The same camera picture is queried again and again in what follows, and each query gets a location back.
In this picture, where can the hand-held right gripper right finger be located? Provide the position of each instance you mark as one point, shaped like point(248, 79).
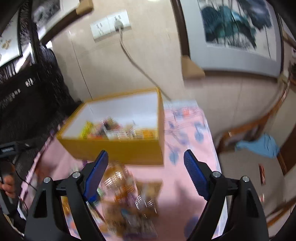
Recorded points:
point(195, 173)

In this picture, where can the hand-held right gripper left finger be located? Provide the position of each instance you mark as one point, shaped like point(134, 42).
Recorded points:
point(97, 173)

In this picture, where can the yellow cardboard box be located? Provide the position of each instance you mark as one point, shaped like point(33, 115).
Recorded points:
point(129, 150)

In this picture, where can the pile of snack packets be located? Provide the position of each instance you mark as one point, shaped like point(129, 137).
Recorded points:
point(129, 199)

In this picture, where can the person's left hand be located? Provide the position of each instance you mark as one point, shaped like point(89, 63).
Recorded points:
point(8, 185)

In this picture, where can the pink floral blanket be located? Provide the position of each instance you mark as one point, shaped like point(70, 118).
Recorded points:
point(180, 185)

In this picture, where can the wooden armchair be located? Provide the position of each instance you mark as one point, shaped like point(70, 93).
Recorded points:
point(242, 162)

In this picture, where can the dark carved wooden bench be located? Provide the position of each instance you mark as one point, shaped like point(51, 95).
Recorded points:
point(34, 104)

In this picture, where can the dark red snack bar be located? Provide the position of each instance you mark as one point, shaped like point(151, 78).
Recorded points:
point(262, 173)

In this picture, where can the white red snack packet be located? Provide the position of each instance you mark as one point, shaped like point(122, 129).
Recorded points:
point(261, 198)

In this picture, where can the blue cloth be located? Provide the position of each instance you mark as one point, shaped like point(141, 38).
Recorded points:
point(263, 146)

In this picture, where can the bird painted panel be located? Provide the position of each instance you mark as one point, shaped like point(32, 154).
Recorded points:
point(9, 44)

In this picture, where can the cardboard corner protector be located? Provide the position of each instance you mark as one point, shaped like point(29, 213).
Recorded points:
point(192, 68)
point(85, 7)

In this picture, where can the framed black white painting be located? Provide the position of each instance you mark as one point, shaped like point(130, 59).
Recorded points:
point(48, 11)

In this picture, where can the framed lotus painting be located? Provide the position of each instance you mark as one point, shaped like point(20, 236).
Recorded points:
point(231, 27)

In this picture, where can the empty white wall socket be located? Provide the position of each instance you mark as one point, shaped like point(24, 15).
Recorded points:
point(99, 30)

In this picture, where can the white wall socket with plug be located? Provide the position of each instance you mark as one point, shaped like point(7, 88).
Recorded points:
point(123, 17)

